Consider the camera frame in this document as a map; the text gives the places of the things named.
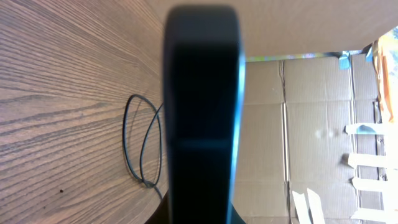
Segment brown cardboard wall panels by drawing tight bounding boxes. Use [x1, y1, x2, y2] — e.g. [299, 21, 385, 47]
[146, 0, 398, 224]

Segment blue Galaxy smartphone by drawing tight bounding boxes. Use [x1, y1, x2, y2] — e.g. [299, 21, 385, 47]
[163, 4, 245, 223]

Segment black USB charging cable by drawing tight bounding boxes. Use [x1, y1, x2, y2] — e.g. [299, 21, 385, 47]
[122, 93, 165, 200]

